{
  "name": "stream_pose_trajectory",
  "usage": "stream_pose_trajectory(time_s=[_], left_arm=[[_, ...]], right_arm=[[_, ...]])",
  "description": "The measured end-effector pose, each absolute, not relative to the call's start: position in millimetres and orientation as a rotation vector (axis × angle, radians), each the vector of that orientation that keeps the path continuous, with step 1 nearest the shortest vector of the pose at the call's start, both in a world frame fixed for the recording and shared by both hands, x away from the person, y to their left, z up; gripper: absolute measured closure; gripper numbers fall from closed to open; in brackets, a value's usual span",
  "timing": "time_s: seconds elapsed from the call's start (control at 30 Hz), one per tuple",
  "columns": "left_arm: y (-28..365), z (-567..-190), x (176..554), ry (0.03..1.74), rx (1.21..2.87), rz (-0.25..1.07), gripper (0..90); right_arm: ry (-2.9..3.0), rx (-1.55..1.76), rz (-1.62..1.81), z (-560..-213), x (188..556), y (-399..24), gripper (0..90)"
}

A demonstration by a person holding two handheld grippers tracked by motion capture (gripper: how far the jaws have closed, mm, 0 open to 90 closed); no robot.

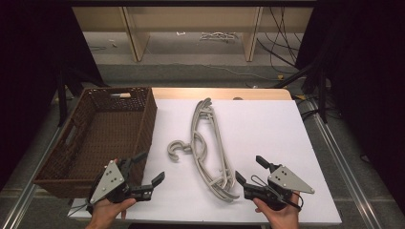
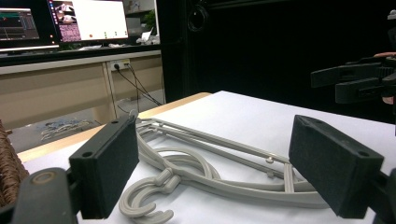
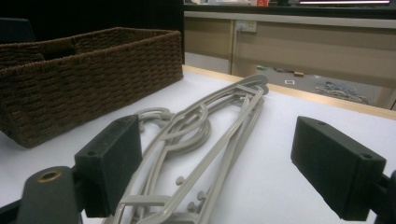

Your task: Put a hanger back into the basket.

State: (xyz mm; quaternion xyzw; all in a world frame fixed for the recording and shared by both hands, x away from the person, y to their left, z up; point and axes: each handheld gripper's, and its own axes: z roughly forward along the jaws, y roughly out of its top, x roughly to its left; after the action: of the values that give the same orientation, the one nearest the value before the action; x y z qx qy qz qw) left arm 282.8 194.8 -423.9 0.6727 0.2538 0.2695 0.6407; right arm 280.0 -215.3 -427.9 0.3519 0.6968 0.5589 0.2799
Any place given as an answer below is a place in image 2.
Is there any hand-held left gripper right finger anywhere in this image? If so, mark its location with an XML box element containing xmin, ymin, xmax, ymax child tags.
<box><xmin>288</xmin><ymin>114</ymin><xmax>385</xmax><ymax>219</ymax></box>

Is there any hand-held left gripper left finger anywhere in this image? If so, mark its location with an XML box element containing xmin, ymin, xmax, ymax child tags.
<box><xmin>68</xmin><ymin>115</ymin><xmax>140</xmax><ymax>220</ymax></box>

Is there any brown wicker basket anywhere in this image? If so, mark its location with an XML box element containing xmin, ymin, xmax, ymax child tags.
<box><xmin>0</xmin><ymin>119</ymin><xmax>31</xmax><ymax>208</ymax></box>

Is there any black curtain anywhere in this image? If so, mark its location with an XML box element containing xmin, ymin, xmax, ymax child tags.
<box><xmin>155</xmin><ymin>0</ymin><xmax>396</xmax><ymax>125</ymax></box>

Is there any beige desk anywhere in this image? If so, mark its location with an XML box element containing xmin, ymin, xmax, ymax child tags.
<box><xmin>0</xmin><ymin>45</ymin><xmax>165</xmax><ymax>131</ymax></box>

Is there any white table mat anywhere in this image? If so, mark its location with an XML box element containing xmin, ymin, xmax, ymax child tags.
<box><xmin>22</xmin><ymin>90</ymin><xmax>396</xmax><ymax>224</ymax></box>

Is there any white power outlet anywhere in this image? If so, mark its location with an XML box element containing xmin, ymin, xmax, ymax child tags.
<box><xmin>109</xmin><ymin>59</ymin><xmax>132</xmax><ymax>72</ymax></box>

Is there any monitor with white screen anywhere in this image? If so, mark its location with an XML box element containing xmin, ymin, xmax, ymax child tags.
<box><xmin>46</xmin><ymin>0</ymin><xmax>131</xmax><ymax>45</ymax></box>

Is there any green plant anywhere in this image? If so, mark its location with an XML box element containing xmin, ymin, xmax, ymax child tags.
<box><xmin>144</xmin><ymin>9</ymin><xmax>157</xmax><ymax>31</ymax></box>

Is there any monitor with dark screen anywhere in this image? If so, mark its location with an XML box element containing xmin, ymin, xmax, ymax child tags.
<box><xmin>0</xmin><ymin>7</ymin><xmax>61</xmax><ymax>53</ymax></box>

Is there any bundle of light cables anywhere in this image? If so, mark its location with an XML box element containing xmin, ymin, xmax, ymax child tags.
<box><xmin>38</xmin><ymin>119</ymin><xmax>95</xmax><ymax>142</ymax></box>

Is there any coiled black cable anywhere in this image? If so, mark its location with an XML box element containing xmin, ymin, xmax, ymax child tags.
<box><xmin>187</xmin><ymin>4</ymin><xmax>210</xmax><ymax>33</ymax></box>

